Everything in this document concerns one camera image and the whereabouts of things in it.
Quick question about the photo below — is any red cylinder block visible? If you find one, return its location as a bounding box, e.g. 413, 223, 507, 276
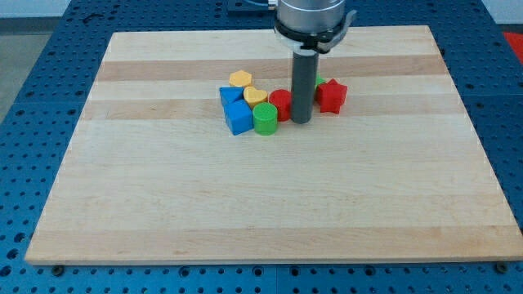
269, 89, 292, 122

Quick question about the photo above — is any green cylinder block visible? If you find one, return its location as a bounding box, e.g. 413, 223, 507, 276
253, 102, 278, 136

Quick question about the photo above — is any blue triangle block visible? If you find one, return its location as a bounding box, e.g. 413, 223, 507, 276
219, 87, 244, 107

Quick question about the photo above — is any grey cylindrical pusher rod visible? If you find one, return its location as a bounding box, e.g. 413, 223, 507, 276
291, 53, 319, 124

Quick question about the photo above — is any red star block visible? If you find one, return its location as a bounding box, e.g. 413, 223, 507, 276
316, 78, 348, 114

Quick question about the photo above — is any green star block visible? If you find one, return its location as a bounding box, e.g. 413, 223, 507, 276
314, 74, 326, 100

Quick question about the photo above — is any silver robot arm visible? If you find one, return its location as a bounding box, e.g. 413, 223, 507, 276
275, 0, 357, 124

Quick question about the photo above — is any wooden board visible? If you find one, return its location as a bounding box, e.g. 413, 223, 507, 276
25, 25, 522, 265

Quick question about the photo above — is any yellow heart block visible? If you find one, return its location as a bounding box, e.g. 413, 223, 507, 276
244, 86, 268, 109

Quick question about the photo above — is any yellow hexagon block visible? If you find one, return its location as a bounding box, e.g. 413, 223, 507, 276
229, 70, 253, 87

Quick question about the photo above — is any blue cube block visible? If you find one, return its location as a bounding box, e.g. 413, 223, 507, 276
224, 100, 253, 136

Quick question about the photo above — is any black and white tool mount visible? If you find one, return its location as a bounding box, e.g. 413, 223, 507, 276
274, 10, 357, 54

